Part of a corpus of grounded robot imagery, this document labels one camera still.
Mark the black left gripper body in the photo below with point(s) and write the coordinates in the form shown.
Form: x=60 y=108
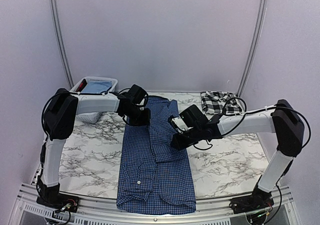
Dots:
x=136 y=117

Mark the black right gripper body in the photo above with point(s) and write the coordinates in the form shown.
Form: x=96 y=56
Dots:
x=194 y=137

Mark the blue checked shirt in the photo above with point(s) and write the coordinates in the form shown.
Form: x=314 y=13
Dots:
x=154 y=178

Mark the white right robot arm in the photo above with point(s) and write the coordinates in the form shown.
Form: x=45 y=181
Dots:
x=290 y=128

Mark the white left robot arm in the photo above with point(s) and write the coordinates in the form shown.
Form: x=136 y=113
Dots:
x=58 y=119

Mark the white plastic basket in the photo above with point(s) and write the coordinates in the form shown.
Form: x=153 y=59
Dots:
x=87 y=117

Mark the black white plaid shirt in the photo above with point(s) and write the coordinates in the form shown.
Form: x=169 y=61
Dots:
x=213 y=102

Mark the light blue folded shirt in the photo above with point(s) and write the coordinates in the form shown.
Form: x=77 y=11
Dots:
x=96 y=87

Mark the red black folded garment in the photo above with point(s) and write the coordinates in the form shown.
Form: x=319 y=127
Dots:
x=81 y=86

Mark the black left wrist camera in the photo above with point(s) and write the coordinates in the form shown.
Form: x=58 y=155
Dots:
x=137 y=95

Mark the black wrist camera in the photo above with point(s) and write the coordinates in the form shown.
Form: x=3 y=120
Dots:
x=137 y=95
x=191 y=117

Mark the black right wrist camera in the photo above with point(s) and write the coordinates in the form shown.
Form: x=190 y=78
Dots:
x=191 y=117

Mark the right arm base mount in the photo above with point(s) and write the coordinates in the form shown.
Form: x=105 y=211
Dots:
x=249 y=203

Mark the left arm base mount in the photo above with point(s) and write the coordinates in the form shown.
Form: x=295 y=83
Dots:
x=60 y=201

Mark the right aluminium wall post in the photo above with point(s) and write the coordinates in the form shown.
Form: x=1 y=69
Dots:
x=259 y=23

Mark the aluminium wall post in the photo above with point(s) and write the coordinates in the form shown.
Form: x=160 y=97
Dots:
x=60 y=43
x=259 y=23

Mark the aluminium front rail frame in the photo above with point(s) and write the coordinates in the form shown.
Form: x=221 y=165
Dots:
x=103 y=211

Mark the left aluminium wall post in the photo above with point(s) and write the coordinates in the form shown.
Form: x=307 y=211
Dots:
x=60 y=43

